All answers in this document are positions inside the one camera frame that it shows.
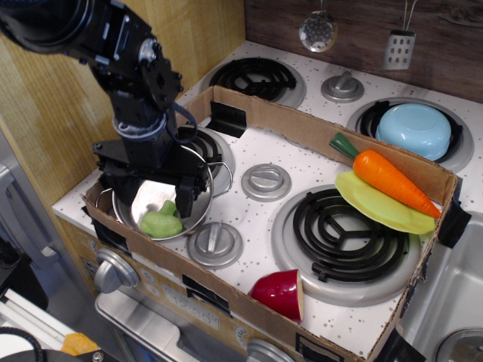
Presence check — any orange toy carrot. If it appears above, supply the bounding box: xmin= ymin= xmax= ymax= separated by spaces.
xmin=329 ymin=133 xmax=441 ymax=219

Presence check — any green toy broccoli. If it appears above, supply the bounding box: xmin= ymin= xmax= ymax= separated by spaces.
xmin=140 ymin=200 xmax=183 ymax=239

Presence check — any silver sink basin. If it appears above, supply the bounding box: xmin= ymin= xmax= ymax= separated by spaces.
xmin=401 ymin=212 xmax=482 ymax=361

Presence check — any silver stove knob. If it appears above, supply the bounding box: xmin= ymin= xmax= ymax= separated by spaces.
xmin=321 ymin=71 xmax=365 ymax=103
xmin=186 ymin=222 xmax=244 ymax=270
xmin=241 ymin=164 xmax=292 ymax=202

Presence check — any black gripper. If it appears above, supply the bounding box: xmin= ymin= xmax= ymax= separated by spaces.
xmin=92 ymin=116 xmax=208 ymax=219

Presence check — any black cable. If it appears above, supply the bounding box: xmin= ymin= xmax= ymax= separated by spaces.
xmin=0 ymin=326 xmax=48 ymax=362

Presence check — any silver oven front knob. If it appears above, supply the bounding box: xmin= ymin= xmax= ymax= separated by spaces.
xmin=94 ymin=248 xmax=140 ymax=294

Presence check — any hanging silver strainer ladle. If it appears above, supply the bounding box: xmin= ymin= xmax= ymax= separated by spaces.
xmin=299 ymin=1 xmax=338 ymax=54

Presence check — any silver front stove knob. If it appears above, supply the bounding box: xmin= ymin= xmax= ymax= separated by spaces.
xmin=186 ymin=222 xmax=244 ymax=270

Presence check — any front right black burner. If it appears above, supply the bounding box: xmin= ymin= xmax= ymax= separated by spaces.
xmin=271 ymin=186 xmax=422 ymax=307

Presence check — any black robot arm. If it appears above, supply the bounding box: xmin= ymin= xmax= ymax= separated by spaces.
xmin=1 ymin=1 xmax=209 ymax=218

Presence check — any silver back stove knob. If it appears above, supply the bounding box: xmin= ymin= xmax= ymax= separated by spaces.
xmin=321 ymin=71 xmax=365 ymax=103

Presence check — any back right black burner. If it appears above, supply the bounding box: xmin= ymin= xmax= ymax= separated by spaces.
xmin=347 ymin=97 xmax=474 ymax=173

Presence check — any front left black burner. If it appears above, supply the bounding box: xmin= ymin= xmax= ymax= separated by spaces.
xmin=178 ymin=125 xmax=235 ymax=198

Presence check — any silver sink drain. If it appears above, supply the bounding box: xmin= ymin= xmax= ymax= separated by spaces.
xmin=435 ymin=328 xmax=482 ymax=362

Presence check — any red toy apple half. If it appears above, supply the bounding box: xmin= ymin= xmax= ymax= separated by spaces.
xmin=248 ymin=269 xmax=304 ymax=324

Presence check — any cardboard fence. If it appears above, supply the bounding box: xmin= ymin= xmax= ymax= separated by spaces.
xmin=84 ymin=86 xmax=471 ymax=361

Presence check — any silver oven door handle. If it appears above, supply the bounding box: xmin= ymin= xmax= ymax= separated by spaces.
xmin=95 ymin=291 xmax=245 ymax=361

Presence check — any silver centre stove knob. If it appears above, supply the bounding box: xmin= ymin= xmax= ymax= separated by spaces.
xmin=241 ymin=164 xmax=292 ymax=202

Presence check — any hanging silver spatula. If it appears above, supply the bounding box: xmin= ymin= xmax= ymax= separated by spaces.
xmin=382 ymin=1 xmax=417 ymax=71

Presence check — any stainless steel pot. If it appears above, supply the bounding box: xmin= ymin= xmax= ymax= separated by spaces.
xmin=112 ymin=177 xmax=215 ymax=242

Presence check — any yellow toy banana slice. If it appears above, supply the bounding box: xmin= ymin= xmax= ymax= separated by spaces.
xmin=334 ymin=171 xmax=435 ymax=235

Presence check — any light blue bowl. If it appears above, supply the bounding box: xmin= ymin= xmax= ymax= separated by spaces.
xmin=376 ymin=103 xmax=451 ymax=161

